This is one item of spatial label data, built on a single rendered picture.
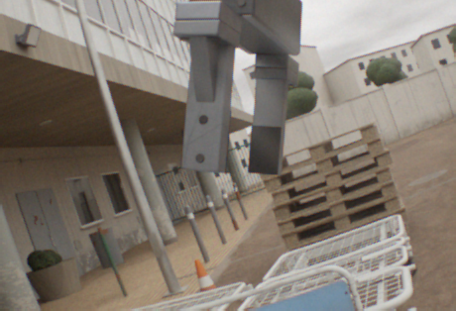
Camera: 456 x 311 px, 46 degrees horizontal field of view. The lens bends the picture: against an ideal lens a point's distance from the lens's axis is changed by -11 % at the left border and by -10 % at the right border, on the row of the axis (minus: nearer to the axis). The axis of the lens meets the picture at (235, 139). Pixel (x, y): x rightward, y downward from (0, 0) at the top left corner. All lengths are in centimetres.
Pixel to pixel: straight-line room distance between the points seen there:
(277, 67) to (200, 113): 15
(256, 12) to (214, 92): 6
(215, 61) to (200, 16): 3
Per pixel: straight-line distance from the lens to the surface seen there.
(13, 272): 743
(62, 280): 1059
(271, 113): 49
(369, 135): 547
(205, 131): 37
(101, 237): 814
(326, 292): 189
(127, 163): 701
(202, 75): 36
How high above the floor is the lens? 117
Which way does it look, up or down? 3 degrees up
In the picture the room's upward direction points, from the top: 20 degrees counter-clockwise
